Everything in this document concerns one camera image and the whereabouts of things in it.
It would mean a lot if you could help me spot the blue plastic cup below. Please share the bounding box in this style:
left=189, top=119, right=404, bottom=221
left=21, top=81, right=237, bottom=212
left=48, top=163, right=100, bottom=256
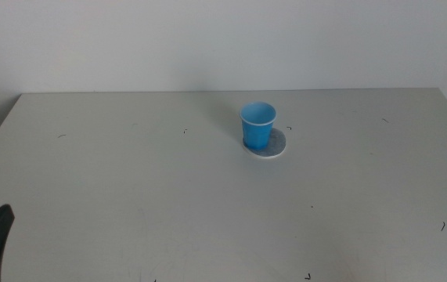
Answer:
left=239, top=101, right=278, bottom=151

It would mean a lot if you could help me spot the round grey cup mat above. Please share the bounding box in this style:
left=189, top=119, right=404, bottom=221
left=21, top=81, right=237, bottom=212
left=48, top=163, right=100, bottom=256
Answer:
left=241, top=128, right=287, bottom=160

